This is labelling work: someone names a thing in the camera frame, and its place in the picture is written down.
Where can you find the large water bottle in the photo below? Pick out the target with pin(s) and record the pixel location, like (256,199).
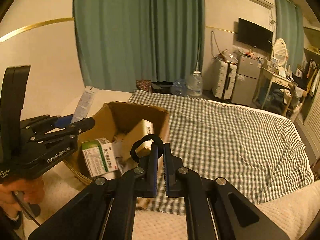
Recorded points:
(194,84)

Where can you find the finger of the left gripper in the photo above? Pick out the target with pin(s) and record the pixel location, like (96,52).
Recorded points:
(46,122)
(55,132)

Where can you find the green checkered cloth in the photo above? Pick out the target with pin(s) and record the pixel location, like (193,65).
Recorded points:
(261,154)

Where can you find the white dressing table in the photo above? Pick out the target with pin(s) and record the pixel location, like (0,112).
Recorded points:
(268,82)

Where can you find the grey mini fridge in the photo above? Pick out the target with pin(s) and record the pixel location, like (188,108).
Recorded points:
(246,80)

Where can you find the brown cardboard box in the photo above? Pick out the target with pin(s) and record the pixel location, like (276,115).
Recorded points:
(116,119)

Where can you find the green curtain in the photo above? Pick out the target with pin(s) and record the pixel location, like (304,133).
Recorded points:
(290,28)
(122,41)

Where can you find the oval vanity mirror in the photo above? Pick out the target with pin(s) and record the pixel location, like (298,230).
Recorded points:
(280,52)

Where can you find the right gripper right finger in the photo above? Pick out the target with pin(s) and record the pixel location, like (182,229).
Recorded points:
(215,209)

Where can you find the brown patterned bag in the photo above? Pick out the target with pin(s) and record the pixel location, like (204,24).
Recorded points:
(145,85)

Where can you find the green curtain left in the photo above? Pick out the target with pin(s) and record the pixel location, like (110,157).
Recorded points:
(122,41)

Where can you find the wall mounted television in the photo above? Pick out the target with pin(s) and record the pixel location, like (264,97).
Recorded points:
(254,35)

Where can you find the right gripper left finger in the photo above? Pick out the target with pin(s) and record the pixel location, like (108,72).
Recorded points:
(105,209)

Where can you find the green white carton box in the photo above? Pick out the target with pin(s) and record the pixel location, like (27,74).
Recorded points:
(99,157)

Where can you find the wooden chair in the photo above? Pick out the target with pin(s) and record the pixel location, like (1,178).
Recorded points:
(294,97)

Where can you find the white suitcase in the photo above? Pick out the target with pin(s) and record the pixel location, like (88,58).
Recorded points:
(224,75)

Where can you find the green curtain right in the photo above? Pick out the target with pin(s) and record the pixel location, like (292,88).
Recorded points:
(290,28)

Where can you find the red white medicine box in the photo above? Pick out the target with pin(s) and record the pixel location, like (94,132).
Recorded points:
(142,129)

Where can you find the white ointment tube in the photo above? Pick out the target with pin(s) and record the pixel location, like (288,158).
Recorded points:
(84,104)

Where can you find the white quilted mattress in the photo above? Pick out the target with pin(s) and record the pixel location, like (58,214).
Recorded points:
(293,212)

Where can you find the white louvered wardrobe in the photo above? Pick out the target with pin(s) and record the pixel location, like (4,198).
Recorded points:
(309,116)

